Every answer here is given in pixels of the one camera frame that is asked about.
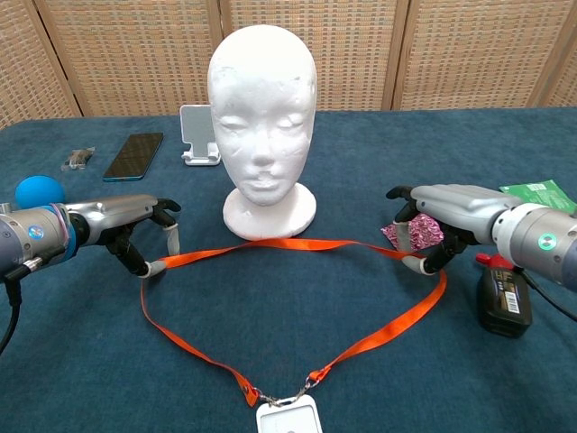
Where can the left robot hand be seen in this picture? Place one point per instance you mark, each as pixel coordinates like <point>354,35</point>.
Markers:
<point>112,212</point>

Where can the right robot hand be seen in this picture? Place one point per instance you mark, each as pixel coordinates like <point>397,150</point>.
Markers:
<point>460,207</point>

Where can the white badge holder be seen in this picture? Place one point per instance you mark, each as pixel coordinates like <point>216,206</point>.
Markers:
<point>288,419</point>

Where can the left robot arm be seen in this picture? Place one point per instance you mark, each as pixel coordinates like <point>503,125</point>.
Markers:
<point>31,234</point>

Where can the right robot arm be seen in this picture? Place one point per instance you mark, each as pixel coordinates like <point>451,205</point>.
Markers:
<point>541,239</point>

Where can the white mannequin head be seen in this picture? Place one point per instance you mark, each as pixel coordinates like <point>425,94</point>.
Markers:
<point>261,113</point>

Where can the pink patterned card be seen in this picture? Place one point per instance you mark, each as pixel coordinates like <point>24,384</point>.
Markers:
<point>426,230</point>

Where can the black smartphone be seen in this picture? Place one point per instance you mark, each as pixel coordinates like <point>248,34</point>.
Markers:
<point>133,157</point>

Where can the clear packet brown contents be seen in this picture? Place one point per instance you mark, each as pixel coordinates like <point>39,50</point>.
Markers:
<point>79,158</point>

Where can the blue ball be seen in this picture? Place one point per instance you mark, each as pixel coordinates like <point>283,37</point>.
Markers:
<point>38,191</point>

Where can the green sachet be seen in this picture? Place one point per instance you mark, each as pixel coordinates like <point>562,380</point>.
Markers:
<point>541,191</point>

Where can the black bottle red cap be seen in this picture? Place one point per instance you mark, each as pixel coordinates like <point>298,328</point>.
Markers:
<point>502,302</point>

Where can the white phone stand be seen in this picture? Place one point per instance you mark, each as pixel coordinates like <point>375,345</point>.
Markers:
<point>196,126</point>

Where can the woven bamboo folding screen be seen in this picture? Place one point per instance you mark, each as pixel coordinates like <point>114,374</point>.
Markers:
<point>135,54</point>

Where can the blue felt table cover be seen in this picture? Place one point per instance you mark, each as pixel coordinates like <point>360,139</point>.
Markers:
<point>288,315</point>

